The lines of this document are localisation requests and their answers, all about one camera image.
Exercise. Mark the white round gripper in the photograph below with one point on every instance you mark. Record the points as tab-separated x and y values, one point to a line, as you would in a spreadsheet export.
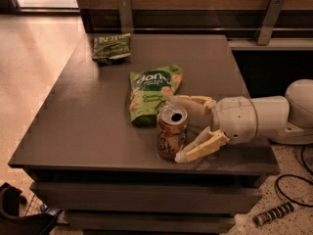
235	117

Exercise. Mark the orange soda can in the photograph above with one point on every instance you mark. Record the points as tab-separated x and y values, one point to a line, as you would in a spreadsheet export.
172	124

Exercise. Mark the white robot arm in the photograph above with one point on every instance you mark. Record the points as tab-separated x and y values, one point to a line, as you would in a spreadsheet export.
286	119

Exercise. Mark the green coconut crunch snack bag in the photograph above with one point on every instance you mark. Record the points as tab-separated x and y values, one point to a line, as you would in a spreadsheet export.
149	89

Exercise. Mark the grey drawer cabinet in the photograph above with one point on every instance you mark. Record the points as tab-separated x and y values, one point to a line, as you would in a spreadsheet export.
83	132

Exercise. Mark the black white striped power strip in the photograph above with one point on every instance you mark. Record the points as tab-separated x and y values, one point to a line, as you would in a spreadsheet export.
275	213

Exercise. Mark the small dark green snack bag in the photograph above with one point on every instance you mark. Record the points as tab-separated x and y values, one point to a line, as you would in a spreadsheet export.
108	49

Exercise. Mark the upper grey drawer front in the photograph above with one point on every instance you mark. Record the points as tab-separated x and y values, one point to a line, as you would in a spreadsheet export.
145	198

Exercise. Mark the grey drawer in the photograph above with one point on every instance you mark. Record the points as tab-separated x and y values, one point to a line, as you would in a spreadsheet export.
145	198
167	223

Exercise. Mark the lower grey drawer front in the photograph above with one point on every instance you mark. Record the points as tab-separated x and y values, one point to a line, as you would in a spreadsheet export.
167	223

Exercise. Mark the wooden wall counter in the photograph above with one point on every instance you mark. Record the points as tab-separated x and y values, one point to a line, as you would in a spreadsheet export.
238	20

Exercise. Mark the right metal bracket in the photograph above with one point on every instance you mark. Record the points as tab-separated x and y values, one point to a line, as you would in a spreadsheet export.
272	13

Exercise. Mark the metal bracket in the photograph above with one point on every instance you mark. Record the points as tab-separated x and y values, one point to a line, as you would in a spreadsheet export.
272	13
126	16

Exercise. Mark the left metal bracket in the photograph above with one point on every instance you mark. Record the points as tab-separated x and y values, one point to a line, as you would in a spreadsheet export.
126	16

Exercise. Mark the dark bin with wire basket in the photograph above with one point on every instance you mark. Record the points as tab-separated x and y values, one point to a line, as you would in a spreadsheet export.
16	218

